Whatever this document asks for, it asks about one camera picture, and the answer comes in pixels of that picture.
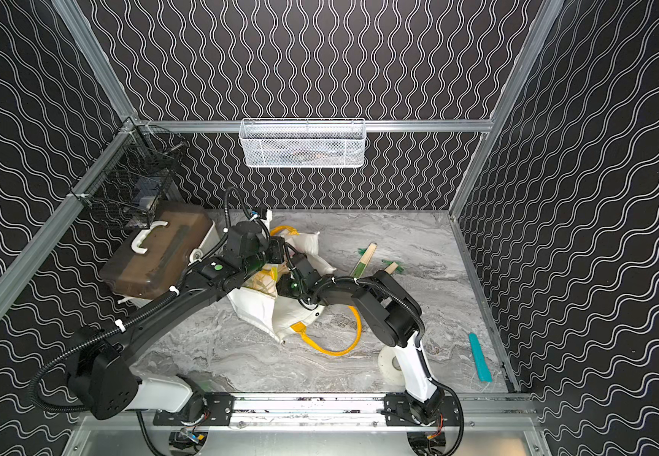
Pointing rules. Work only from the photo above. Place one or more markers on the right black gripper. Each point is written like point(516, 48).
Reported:
point(282, 286)

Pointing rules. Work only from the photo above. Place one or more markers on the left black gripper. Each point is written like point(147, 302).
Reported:
point(275, 251)

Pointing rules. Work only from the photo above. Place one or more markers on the white tote bag yellow handles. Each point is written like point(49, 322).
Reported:
point(259, 303)

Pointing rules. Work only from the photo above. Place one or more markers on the green folding fan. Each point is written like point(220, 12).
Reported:
point(364, 261)
point(393, 267)

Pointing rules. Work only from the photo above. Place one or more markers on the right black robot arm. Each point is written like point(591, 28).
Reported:
point(395, 318)

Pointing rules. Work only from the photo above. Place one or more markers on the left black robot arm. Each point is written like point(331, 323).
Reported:
point(99, 363)

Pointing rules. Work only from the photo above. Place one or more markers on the white storage box brown lid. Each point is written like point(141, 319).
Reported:
point(152, 259)

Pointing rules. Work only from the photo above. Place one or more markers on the white tape roll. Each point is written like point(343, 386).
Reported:
point(390, 368)

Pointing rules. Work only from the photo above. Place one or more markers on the teal flat stick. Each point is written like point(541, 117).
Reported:
point(482, 369)

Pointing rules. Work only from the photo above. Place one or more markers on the white wire mesh basket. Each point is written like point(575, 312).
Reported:
point(303, 142)

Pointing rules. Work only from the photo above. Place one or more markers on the black wire basket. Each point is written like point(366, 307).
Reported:
point(139, 175)

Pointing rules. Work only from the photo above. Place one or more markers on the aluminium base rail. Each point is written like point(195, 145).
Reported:
point(322, 424)

